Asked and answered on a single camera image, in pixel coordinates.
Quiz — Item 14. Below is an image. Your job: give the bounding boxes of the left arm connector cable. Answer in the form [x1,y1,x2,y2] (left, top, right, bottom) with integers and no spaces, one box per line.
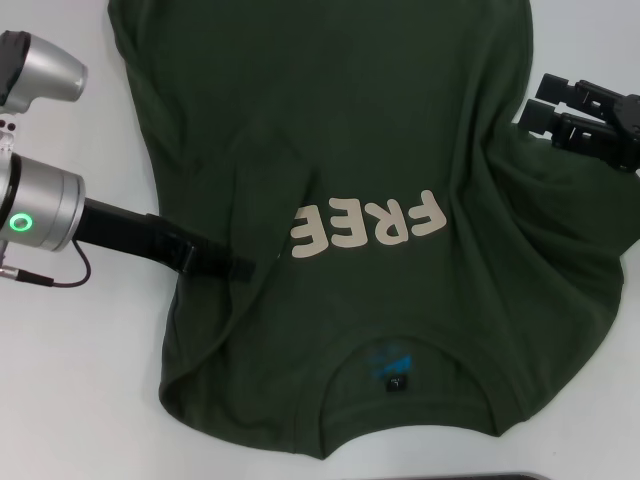
[0,239,92,290]

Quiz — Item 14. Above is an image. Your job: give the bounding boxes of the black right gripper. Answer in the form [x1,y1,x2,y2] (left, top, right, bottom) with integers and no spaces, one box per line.
[519,73,640,174]

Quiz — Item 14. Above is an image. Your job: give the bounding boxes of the dark green FREE T-shirt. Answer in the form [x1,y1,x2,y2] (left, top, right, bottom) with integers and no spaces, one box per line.
[107,0,627,448]

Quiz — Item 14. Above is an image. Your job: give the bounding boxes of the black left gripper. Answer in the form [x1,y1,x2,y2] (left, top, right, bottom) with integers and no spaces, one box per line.
[77,198,257,281]

